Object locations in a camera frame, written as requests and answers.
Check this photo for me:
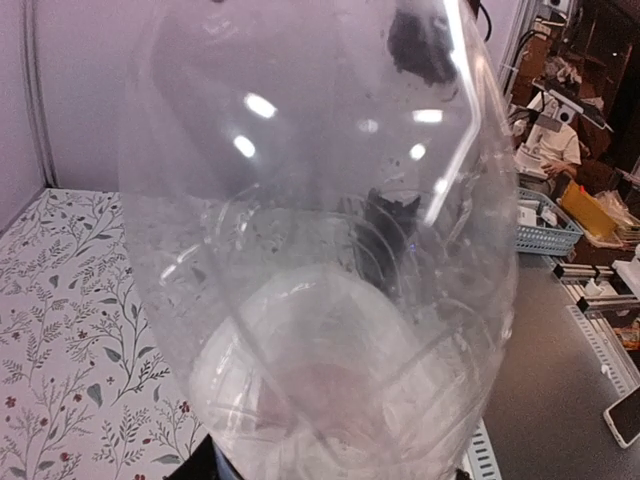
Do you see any clear bottle red label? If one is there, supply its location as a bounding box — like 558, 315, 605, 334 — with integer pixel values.
119, 1, 517, 479

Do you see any blue plastic basket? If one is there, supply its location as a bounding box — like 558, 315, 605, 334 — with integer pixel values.
516, 188, 583, 257

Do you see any person in white shirt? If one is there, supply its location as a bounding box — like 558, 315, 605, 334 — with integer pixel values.
528, 124, 581, 179

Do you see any yellow padded envelope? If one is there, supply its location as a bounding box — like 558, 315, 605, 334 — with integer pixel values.
560, 180, 617, 240

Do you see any floral table mat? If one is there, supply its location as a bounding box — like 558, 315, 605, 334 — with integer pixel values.
1, 189, 204, 479

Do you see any white smartphone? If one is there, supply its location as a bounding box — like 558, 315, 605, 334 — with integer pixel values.
603, 388, 640, 449

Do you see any right aluminium frame post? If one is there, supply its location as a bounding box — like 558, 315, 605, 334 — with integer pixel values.
498, 0, 541, 98

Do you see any aluminium frame post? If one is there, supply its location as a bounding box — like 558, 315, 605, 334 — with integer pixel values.
498, 0, 541, 98
21, 0, 58, 188

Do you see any left aluminium frame post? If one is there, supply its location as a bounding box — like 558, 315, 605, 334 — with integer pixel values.
21, 0, 58, 188

